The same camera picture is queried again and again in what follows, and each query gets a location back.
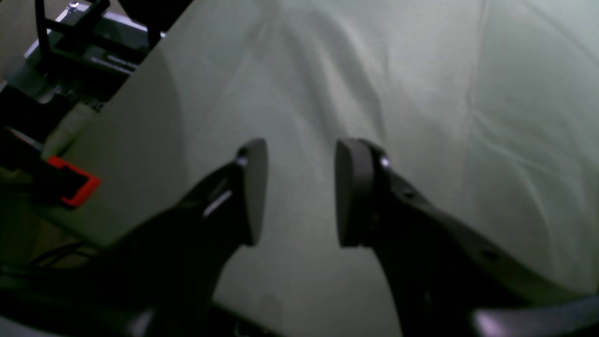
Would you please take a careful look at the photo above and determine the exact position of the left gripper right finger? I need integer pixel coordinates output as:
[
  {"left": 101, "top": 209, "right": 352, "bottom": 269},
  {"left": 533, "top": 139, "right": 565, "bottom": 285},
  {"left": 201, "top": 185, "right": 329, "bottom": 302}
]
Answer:
[{"left": 335, "top": 138, "right": 599, "bottom": 337}]

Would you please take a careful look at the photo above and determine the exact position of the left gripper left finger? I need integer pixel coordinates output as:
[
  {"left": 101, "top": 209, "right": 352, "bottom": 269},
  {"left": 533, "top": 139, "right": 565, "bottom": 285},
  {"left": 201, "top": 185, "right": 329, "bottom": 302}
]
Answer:
[{"left": 1, "top": 138, "right": 268, "bottom": 337}]

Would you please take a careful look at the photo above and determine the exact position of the right black orange clamp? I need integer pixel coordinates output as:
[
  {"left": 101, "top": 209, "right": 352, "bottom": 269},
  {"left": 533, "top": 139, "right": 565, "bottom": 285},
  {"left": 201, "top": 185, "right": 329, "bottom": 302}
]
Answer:
[{"left": 1, "top": 130, "right": 101, "bottom": 208}]

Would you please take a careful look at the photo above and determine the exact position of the light green table cloth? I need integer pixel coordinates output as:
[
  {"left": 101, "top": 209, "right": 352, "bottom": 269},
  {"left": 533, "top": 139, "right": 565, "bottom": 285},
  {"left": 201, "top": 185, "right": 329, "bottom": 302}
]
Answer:
[{"left": 42, "top": 0, "right": 599, "bottom": 337}]

